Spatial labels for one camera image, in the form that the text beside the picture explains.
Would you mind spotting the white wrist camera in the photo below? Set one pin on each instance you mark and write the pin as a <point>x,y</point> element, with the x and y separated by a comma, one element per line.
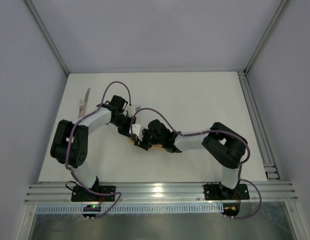
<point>136,131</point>
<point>132,109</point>

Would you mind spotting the left controller board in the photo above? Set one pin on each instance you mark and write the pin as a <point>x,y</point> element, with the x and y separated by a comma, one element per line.
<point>91,211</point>

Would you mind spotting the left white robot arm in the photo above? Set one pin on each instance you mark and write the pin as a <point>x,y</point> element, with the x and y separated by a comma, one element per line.
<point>70,146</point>

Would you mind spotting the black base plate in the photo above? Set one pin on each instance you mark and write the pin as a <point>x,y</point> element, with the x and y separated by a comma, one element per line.
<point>80,194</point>
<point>216,191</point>

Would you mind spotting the right side aluminium rail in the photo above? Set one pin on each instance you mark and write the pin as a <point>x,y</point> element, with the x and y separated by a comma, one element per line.
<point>268,158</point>

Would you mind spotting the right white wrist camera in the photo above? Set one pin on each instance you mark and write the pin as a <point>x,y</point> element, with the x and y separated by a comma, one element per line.
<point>136,131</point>

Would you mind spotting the front aluminium rail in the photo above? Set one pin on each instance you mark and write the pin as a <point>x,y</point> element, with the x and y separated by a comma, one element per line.
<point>162,192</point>

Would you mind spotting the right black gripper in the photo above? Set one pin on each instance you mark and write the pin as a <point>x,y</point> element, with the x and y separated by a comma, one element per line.
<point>150,135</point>

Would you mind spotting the slotted cable duct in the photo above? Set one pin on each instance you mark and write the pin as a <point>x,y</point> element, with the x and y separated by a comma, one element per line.
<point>133,208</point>

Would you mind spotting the right aluminium frame post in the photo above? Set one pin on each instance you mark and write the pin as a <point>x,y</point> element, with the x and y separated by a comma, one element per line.
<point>266,35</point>

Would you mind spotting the left aluminium frame post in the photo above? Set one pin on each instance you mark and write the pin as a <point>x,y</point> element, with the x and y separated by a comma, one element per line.
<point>46,35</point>

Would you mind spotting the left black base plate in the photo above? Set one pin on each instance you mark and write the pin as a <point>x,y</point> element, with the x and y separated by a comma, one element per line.
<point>80,194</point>

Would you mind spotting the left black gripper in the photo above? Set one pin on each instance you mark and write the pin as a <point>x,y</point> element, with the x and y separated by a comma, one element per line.
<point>125,130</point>

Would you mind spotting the controller board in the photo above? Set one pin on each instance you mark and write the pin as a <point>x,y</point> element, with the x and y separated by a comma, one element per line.
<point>91,211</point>
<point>231,209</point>

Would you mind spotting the pink handled table knife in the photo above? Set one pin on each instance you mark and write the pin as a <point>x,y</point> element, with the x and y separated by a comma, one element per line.
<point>86,97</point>

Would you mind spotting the right controller board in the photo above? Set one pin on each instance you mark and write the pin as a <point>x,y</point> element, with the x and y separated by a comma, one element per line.
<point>231,209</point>

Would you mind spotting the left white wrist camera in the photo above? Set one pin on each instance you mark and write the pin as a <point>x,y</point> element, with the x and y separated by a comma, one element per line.
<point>132,109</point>

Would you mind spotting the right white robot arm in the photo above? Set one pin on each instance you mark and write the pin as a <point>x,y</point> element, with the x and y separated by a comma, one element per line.
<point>225,145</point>

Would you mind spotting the aluminium rail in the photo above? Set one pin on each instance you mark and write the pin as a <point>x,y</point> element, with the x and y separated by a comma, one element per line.
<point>268,158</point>
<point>162,192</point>

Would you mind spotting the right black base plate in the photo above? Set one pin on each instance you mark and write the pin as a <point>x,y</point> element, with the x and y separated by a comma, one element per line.
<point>216,191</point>

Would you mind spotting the peach satin cloth napkin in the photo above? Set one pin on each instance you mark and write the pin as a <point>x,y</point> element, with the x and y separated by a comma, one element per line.
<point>153,146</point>

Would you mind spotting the aluminium frame post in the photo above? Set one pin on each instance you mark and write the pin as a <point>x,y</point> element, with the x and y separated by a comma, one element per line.
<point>46,35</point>
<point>266,35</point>

